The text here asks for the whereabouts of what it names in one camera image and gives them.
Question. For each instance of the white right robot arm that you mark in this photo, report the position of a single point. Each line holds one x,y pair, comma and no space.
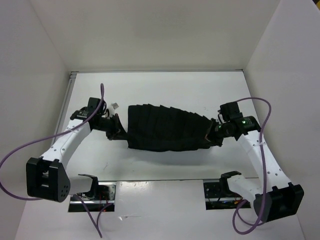
276,197

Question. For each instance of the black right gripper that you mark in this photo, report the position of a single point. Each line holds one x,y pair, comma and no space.
213,139

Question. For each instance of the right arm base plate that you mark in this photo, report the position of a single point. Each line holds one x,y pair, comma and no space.
216,199

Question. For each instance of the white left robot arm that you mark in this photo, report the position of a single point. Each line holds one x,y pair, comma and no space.
46,176

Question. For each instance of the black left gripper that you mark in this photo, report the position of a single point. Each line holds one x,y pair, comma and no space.
116,128

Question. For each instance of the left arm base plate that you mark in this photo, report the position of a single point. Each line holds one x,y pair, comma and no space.
103,200

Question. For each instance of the black pleated skirt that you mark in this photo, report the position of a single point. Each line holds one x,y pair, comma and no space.
161,129

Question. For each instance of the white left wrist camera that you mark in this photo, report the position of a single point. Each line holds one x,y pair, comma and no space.
111,110

